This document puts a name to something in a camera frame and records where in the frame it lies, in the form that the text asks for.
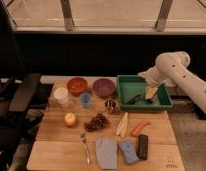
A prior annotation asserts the silver fork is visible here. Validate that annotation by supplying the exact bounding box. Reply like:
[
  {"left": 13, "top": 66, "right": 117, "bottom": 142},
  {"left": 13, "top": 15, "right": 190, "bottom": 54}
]
[{"left": 80, "top": 132, "right": 91, "bottom": 165}]

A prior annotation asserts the dark grape bunch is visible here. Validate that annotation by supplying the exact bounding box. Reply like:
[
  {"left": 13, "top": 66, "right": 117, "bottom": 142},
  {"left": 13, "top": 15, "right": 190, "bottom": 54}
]
[{"left": 84, "top": 113, "right": 109, "bottom": 132}]

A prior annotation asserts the red bowl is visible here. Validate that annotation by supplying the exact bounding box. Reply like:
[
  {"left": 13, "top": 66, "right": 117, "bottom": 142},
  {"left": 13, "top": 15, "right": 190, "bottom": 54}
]
[{"left": 67, "top": 77, "right": 88, "bottom": 97}]

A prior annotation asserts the purple bowl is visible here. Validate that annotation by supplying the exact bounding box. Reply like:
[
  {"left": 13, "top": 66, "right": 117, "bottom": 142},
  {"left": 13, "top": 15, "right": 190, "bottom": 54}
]
[{"left": 92, "top": 78, "right": 116, "bottom": 98}]

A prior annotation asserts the blue sponge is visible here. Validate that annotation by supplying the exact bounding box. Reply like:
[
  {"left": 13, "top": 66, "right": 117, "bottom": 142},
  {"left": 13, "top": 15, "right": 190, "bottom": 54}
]
[{"left": 119, "top": 139, "right": 139, "bottom": 165}]

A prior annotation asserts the black rectangular block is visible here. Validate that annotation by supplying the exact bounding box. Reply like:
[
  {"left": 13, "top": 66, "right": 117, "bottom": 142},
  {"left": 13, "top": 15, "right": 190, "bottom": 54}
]
[{"left": 137, "top": 134, "right": 148, "bottom": 160}]

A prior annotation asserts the white cup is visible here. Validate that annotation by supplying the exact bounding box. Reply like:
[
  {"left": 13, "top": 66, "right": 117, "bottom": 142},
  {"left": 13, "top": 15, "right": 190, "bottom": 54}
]
[{"left": 53, "top": 87, "right": 68, "bottom": 105}]

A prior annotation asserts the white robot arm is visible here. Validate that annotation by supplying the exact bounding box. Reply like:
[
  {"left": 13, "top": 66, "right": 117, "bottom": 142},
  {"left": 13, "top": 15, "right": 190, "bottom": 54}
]
[{"left": 139, "top": 51, "right": 206, "bottom": 115}]

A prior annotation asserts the yellow apple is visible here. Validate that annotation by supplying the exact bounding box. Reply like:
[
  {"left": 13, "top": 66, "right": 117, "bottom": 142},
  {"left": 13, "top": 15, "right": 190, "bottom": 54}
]
[{"left": 64, "top": 113, "right": 77, "bottom": 127}]

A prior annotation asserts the green plastic tray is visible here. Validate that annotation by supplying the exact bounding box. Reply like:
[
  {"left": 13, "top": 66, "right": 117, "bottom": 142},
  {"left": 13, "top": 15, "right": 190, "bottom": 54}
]
[{"left": 116, "top": 75, "right": 172, "bottom": 112}]

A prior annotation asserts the blue cup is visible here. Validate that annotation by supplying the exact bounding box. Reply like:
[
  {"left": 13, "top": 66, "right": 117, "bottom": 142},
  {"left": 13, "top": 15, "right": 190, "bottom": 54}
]
[{"left": 79, "top": 92, "right": 92, "bottom": 108}]

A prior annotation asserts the black chair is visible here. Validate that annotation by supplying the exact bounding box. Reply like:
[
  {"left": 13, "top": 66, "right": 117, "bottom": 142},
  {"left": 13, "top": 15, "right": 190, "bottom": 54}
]
[{"left": 0, "top": 73, "right": 42, "bottom": 171}]

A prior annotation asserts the black dish brush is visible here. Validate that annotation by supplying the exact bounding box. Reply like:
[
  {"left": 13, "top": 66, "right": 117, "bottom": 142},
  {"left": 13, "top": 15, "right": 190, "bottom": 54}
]
[{"left": 125, "top": 94, "right": 153, "bottom": 104}]

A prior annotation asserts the small striped object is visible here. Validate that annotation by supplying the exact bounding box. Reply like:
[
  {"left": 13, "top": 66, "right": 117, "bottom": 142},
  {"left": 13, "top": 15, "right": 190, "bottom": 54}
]
[{"left": 105, "top": 99, "right": 116, "bottom": 111}]

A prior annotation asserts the orange carrot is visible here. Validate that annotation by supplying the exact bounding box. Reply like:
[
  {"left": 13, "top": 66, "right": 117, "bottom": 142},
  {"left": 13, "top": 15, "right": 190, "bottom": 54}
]
[{"left": 131, "top": 121, "right": 149, "bottom": 137}]

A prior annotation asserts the light blue cloth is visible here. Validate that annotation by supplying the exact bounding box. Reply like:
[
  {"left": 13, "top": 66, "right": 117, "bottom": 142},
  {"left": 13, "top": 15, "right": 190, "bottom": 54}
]
[{"left": 95, "top": 137, "right": 117, "bottom": 170}]

